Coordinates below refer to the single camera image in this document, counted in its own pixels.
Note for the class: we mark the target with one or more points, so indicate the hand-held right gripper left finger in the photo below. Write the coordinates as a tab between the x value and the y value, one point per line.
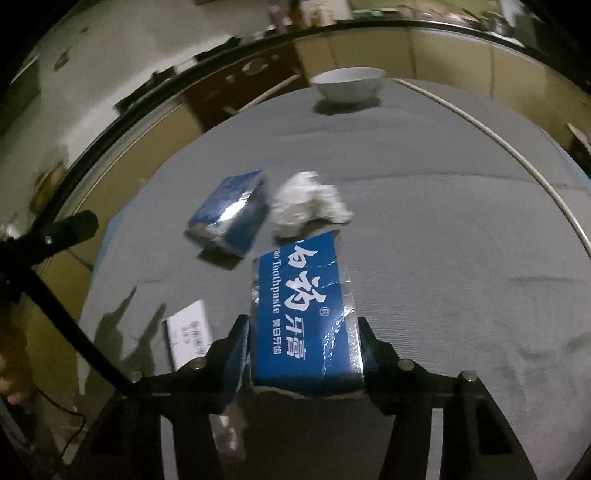
238	353

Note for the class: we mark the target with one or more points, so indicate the crumpled white tissue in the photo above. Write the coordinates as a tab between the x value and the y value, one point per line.
307	205

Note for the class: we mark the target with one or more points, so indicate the light blue table cover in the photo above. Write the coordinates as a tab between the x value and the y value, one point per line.
100	258

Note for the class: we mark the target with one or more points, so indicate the dark built-in oven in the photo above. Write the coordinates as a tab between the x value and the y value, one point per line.
240	85

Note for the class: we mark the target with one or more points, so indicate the pink bottle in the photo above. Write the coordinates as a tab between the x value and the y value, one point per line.
277	18

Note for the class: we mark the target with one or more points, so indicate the long white rod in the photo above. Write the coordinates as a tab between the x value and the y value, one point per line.
526	166

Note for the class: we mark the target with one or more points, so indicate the blue toothpaste box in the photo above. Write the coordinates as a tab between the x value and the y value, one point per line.
304	323

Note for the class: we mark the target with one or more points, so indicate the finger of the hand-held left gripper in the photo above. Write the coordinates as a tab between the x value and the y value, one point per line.
74	327
69	228

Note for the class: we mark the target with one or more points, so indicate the white cardboard box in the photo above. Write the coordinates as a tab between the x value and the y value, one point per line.
187	332

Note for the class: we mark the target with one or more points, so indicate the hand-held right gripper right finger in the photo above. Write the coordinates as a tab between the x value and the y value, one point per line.
369	355

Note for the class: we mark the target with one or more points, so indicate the small blue carton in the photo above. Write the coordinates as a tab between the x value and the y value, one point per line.
231	214

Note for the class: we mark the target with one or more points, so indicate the person's left hand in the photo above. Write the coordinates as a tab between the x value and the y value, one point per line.
14	350

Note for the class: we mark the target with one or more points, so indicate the white ceramic bowl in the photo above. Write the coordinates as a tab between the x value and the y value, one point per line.
348	83

